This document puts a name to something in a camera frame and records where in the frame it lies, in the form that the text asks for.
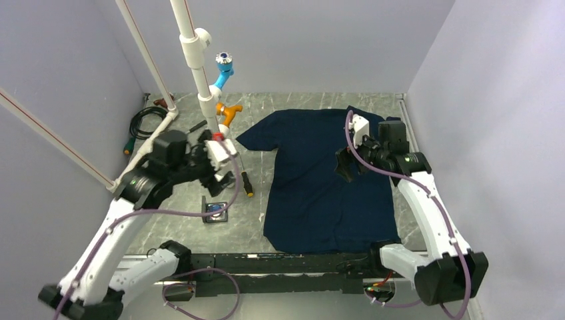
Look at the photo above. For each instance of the green handled screwdriver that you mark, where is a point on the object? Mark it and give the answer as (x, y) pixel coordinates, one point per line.
(129, 146)

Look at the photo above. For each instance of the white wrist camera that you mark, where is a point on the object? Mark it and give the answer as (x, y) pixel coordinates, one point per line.
(359, 128)
(219, 149)

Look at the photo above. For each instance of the yellow black screwdriver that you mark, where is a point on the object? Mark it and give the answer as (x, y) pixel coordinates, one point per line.
(246, 181)

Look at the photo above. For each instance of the blue faucet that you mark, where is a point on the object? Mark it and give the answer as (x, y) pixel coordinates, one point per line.
(224, 63)

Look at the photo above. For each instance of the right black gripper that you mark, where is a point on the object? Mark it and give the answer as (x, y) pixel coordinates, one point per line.
(344, 160)

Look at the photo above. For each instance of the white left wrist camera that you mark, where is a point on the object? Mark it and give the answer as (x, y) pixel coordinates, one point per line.
(219, 149)

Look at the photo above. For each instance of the aluminium rail frame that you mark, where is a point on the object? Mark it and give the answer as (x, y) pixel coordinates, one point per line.
(174, 299)

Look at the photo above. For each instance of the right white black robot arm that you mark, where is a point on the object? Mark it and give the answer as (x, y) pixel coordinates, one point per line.
(452, 270)

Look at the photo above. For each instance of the brown handled tool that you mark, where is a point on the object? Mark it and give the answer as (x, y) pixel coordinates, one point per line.
(160, 103)

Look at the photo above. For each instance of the orange faucet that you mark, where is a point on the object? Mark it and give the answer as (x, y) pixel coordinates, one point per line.
(227, 112)

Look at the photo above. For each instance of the navy blue t-shirt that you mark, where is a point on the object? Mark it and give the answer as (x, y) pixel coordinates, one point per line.
(311, 208)

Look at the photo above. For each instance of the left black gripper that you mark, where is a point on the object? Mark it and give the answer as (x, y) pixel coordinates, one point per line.
(213, 186)

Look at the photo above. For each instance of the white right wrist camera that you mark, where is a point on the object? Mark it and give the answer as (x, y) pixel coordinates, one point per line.
(359, 128)

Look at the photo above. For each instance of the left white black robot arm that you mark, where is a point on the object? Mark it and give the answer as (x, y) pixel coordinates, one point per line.
(93, 288)

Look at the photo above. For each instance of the small square black tray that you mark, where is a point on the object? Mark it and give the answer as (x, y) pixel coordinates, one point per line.
(214, 212)

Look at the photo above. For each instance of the small hammer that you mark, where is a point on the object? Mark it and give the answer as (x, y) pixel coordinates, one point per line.
(198, 126)

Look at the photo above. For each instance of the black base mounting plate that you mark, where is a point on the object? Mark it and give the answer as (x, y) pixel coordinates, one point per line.
(216, 273)

